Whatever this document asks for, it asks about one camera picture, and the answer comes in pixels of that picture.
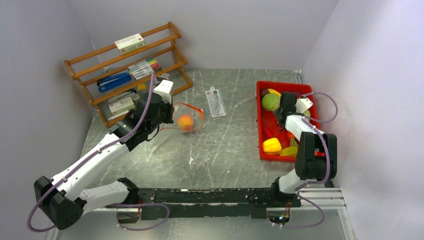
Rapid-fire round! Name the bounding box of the green cabbage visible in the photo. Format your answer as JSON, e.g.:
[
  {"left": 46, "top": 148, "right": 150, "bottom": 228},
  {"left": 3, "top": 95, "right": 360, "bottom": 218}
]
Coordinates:
[
  {"left": 261, "top": 93, "right": 280, "bottom": 112},
  {"left": 303, "top": 109, "right": 311, "bottom": 118}
]

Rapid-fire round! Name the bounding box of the orange peach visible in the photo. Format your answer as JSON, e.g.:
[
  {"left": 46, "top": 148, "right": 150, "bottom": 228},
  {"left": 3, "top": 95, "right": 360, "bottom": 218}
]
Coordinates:
[{"left": 177, "top": 114, "right": 194, "bottom": 131}]

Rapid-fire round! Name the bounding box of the clear zip bag orange zipper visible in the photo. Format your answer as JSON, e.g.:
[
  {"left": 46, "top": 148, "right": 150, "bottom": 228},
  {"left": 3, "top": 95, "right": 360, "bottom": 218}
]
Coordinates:
[{"left": 159, "top": 102, "right": 204, "bottom": 132}]

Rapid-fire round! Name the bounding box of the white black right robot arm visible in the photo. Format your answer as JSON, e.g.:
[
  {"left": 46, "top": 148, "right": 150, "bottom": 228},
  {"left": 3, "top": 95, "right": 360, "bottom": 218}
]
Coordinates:
[{"left": 269, "top": 92, "right": 338, "bottom": 207}]

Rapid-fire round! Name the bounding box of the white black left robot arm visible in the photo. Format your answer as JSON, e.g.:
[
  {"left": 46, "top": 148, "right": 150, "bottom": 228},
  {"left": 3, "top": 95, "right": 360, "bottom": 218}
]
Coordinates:
[{"left": 26, "top": 90, "right": 174, "bottom": 233}]

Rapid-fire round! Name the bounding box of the yellow banana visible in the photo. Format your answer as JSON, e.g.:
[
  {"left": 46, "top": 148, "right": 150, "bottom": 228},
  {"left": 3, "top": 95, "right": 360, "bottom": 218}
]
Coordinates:
[{"left": 267, "top": 88, "right": 281, "bottom": 98}]

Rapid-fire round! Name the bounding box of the yellow grey eraser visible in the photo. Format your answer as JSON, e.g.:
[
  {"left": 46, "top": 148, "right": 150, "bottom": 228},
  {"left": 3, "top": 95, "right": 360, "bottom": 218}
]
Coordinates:
[{"left": 137, "top": 84, "right": 147, "bottom": 91}]

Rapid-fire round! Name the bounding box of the black white stapler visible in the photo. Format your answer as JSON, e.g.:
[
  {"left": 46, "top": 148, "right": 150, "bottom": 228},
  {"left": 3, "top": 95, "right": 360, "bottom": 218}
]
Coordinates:
[{"left": 107, "top": 88, "right": 138, "bottom": 104}]

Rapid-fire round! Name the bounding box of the green white staples box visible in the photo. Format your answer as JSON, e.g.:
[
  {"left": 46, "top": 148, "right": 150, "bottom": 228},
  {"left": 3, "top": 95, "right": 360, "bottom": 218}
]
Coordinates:
[{"left": 108, "top": 97, "right": 136, "bottom": 116}]

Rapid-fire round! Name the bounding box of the red chili pepper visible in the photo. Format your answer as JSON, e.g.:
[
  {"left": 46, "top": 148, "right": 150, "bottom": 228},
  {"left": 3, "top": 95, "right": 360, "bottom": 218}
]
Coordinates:
[{"left": 261, "top": 125, "right": 274, "bottom": 140}]

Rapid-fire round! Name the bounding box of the red plastic bin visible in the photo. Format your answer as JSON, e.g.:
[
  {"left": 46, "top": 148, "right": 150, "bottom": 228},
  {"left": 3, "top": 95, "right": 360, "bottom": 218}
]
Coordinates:
[{"left": 256, "top": 81, "right": 313, "bottom": 163}]

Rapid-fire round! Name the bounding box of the marker pen set pack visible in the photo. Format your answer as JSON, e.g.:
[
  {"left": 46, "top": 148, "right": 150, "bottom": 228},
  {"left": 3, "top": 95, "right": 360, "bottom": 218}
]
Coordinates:
[{"left": 127, "top": 57, "right": 162, "bottom": 80}]

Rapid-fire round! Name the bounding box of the wooden three-tier shelf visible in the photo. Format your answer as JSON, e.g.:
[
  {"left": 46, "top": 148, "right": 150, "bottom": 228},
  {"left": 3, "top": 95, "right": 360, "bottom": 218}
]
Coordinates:
[{"left": 63, "top": 21, "right": 194, "bottom": 128}]

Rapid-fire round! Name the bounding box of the yellow green mango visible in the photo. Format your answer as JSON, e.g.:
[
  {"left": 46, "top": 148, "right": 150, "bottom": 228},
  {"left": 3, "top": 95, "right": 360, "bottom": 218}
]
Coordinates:
[{"left": 279, "top": 146, "right": 299, "bottom": 157}]

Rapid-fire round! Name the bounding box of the ruler set clear package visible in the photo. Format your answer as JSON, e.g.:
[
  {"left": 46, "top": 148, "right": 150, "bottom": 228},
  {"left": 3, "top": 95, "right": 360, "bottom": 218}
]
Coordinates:
[{"left": 205, "top": 86, "right": 227, "bottom": 118}]

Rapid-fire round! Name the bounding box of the blue hole punch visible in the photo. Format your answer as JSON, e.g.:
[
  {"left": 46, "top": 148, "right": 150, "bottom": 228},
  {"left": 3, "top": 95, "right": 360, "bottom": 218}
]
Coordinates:
[{"left": 96, "top": 72, "right": 132, "bottom": 93}]

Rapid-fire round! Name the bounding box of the white box on top shelf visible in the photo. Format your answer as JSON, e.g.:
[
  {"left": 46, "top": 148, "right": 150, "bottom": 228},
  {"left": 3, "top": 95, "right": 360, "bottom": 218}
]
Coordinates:
[{"left": 114, "top": 33, "right": 146, "bottom": 55}]

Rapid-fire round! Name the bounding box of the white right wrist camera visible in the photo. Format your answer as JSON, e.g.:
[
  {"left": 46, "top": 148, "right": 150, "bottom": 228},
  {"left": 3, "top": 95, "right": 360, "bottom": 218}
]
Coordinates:
[{"left": 295, "top": 97, "right": 314, "bottom": 114}]

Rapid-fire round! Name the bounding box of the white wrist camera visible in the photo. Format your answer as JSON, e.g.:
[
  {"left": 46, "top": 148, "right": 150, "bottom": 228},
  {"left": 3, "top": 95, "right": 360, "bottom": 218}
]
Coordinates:
[
  {"left": 295, "top": 97, "right": 314, "bottom": 114},
  {"left": 153, "top": 80, "right": 174, "bottom": 104}
]

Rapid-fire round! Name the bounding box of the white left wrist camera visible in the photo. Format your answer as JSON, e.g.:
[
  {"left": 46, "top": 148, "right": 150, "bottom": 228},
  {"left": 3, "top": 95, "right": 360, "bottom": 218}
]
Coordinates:
[{"left": 153, "top": 80, "right": 174, "bottom": 104}]

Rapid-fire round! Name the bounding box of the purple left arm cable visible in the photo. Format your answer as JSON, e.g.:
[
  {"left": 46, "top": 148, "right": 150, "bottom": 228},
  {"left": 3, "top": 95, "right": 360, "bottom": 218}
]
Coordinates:
[{"left": 26, "top": 73, "right": 171, "bottom": 233}]

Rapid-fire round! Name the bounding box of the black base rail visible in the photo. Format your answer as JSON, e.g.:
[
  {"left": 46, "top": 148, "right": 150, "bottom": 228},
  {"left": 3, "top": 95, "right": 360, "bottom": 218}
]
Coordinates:
[{"left": 121, "top": 187, "right": 301, "bottom": 220}]

